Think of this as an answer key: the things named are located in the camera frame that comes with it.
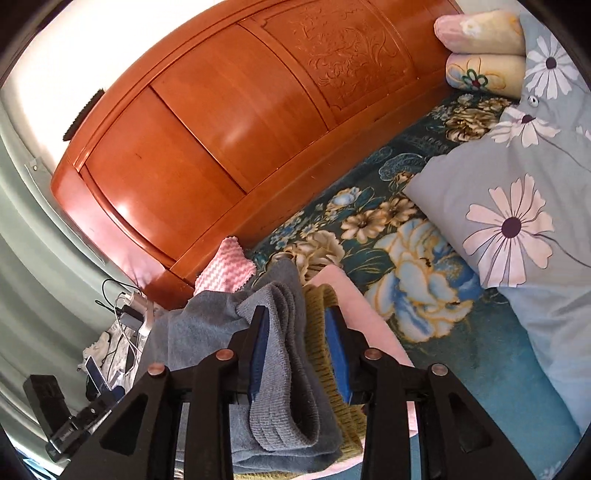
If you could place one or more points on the pink zigzag towel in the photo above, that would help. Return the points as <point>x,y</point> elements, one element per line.
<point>226,267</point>

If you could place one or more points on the grey-green curtain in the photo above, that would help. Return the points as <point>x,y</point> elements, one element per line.
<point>37,277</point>

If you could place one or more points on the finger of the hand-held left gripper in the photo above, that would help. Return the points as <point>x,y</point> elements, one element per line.
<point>94,371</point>

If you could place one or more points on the olive knit sweater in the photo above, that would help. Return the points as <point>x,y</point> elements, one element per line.
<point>318,332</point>

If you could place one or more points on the wooden headboard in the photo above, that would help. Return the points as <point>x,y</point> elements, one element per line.
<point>207,161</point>

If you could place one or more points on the grey printed sweatshirt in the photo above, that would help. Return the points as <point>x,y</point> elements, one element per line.
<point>281,323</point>

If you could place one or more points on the light blue floral duvet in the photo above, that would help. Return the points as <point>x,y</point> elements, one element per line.
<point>531,184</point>

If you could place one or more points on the teal floral bed sheet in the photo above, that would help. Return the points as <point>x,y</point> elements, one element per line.
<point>415,277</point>

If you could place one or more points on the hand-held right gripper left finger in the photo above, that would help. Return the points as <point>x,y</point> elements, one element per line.
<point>258,350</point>

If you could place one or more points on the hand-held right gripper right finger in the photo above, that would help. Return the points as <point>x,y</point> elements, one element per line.
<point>339,355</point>

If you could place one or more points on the yellow floral pillow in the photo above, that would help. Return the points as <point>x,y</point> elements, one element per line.
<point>489,76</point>

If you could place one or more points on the pink folded garment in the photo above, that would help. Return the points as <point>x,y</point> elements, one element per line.
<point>364,314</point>

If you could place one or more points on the pink and yellow pillow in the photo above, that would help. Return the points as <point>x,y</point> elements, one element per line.
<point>480,32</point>

